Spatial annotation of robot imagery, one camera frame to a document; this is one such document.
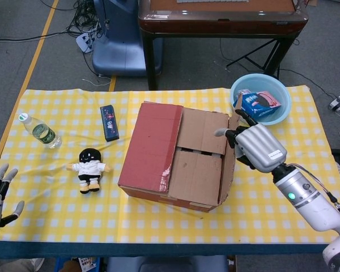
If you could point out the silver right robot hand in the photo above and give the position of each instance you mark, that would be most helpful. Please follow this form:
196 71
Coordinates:
260 147

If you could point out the red cardboard shipping box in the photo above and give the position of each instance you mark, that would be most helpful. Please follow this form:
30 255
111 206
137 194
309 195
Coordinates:
150 153

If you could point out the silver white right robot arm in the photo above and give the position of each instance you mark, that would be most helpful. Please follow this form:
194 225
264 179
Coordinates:
309 198

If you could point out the blue Oreo packet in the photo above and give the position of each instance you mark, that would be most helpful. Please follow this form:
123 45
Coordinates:
260 109

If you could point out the dark blue rectangular case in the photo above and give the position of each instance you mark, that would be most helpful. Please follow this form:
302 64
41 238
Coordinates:
110 124

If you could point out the light blue plastic basin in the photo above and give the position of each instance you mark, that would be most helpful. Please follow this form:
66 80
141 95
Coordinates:
283 110

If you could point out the pink snack packet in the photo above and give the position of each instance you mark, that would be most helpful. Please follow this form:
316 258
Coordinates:
243 93

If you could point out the yellow white checkered tablecloth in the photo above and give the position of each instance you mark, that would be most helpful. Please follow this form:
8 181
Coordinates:
73 221

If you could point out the clear water bottle green label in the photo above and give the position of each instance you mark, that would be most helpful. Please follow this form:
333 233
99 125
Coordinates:
42 133

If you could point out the black-headed plush doll white coat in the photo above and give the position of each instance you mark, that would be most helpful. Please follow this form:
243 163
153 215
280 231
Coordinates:
89 168

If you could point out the brown mahjong table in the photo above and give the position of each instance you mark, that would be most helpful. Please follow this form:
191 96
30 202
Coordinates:
215 22

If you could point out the blue machine pedestal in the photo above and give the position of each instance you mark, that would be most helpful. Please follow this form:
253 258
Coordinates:
122 51

